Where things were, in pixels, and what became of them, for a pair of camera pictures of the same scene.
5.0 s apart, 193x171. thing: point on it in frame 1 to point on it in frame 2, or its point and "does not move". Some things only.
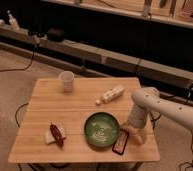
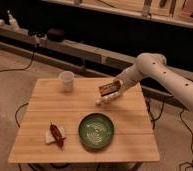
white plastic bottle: x=109 y=93 does not move
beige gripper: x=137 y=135 to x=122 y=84
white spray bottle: x=13 y=22 does not move
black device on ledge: x=55 y=35 does not move
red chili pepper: x=56 y=132 does not move
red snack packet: x=120 y=141 to x=109 y=88
